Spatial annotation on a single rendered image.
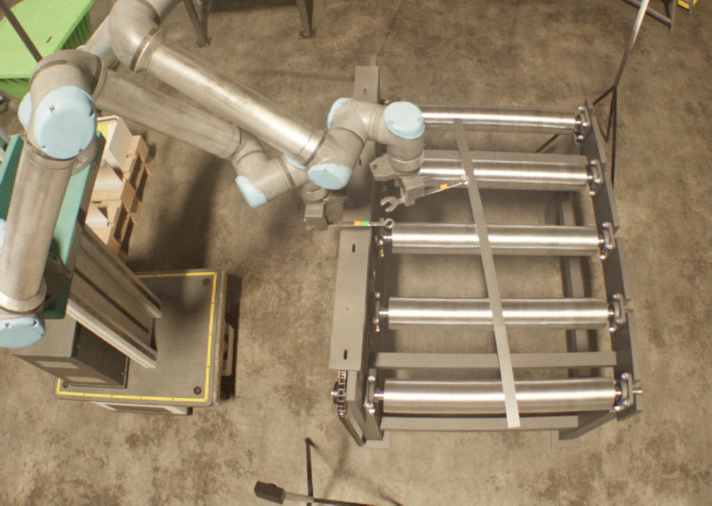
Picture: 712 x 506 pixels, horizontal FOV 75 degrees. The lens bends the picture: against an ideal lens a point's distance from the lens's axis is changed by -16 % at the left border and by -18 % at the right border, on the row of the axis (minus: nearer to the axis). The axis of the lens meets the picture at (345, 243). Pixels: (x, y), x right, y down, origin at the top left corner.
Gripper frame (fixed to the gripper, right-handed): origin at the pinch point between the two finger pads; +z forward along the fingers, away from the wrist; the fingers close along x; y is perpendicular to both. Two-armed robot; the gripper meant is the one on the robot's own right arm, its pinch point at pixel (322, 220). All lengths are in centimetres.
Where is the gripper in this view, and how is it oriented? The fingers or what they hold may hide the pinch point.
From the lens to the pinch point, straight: 161.0
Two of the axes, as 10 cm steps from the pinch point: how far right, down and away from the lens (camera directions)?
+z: 1.1, 4.7, 8.8
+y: -9.9, -0.2, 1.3
